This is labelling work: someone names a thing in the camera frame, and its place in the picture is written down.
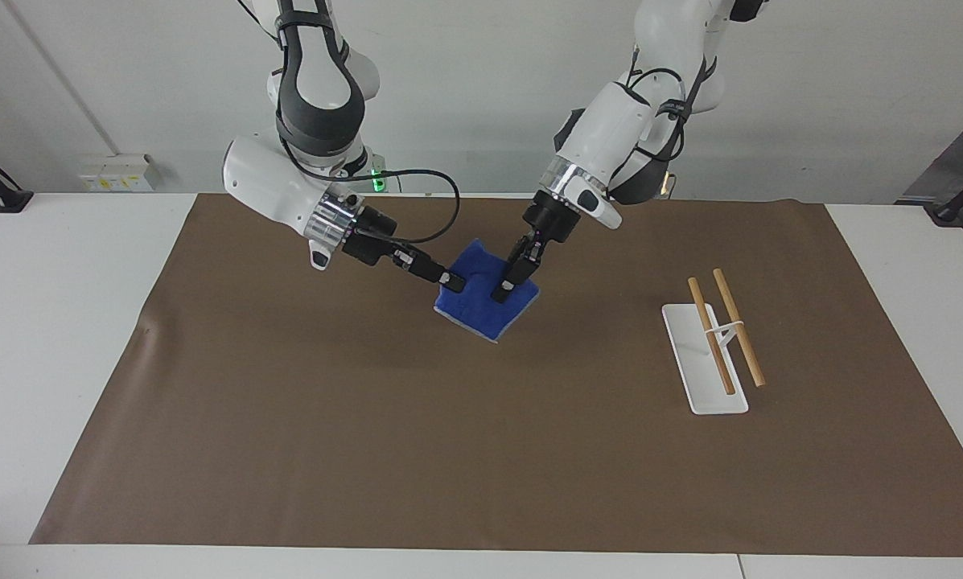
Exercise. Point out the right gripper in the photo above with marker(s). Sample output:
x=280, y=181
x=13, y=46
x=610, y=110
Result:
x=368, y=245

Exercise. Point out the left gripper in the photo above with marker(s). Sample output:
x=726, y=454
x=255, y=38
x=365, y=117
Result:
x=549, y=219

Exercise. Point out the blue towel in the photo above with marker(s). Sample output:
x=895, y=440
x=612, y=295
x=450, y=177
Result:
x=481, y=310

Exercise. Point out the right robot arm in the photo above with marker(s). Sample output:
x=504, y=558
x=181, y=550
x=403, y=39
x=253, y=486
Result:
x=264, y=181

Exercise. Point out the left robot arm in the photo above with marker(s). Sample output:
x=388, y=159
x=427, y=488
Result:
x=618, y=121

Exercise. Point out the white rack with wooden rods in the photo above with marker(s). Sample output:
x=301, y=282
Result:
x=702, y=362

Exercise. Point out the black stand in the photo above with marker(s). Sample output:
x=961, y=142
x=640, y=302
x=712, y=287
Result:
x=960, y=201
x=2, y=193

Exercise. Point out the white wall socket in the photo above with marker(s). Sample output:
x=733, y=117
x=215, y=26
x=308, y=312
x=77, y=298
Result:
x=119, y=173

